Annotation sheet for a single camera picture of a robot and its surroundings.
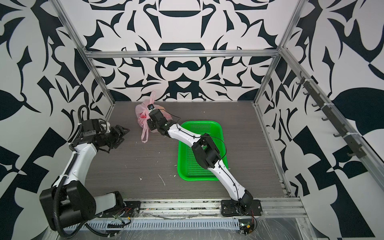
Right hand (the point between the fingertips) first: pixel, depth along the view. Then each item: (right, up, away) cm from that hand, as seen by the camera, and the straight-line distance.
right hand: (150, 116), depth 96 cm
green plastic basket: (+25, -30, -9) cm, 40 cm away
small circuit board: (+52, -51, -25) cm, 77 cm away
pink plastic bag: (-6, 0, +3) cm, 7 cm away
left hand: (-10, -8, -13) cm, 18 cm away
